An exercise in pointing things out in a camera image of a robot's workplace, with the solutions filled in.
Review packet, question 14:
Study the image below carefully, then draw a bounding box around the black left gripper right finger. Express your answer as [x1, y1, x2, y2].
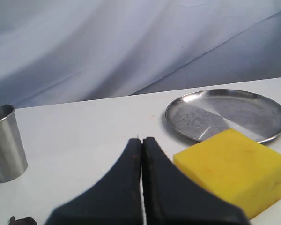
[141, 137, 250, 225]

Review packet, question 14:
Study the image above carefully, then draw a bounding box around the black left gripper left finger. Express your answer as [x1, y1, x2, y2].
[46, 138, 143, 225]

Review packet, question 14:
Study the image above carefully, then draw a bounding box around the yellow sponge block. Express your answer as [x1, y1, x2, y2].
[173, 129, 281, 219]

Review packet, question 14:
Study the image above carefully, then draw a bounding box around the round steel plate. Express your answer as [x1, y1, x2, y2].
[165, 89, 281, 143]

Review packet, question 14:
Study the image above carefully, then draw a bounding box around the dark brown debris scrap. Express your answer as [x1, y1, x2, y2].
[9, 216, 37, 225]

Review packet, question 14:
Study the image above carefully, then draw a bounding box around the steel cup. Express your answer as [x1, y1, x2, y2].
[0, 104, 28, 183]

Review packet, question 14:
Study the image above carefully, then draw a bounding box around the white backdrop cloth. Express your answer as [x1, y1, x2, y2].
[0, 0, 281, 107]

